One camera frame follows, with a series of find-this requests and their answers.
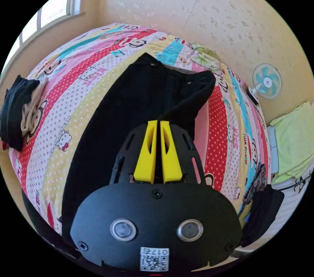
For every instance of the teal and white fan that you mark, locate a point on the teal and white fan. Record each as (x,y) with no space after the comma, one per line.
(267,81)

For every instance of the floral pillow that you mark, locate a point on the floral pillow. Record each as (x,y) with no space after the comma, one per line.
(207,57)

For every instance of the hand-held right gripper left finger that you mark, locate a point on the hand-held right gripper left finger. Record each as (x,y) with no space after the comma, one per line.
(146,159)

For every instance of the pile of clothes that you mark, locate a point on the pile of clothes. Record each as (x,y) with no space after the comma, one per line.
(18,110)

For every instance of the light green cloth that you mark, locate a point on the light green cloth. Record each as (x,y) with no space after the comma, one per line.
(294,142)

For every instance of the bed with cartoon printed sheet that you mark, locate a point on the bed with cartoon printed sheet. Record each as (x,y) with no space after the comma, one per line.
(81,90)

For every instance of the window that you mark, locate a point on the window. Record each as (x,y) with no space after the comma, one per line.
(43,16)

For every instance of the black pants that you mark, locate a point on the black pants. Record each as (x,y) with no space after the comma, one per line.
(127,120)

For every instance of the black and floral garments heap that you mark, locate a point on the black and floral garments heap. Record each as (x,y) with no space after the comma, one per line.
(263,204)

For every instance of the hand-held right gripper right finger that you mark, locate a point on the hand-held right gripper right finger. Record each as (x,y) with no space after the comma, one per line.
(172,161)

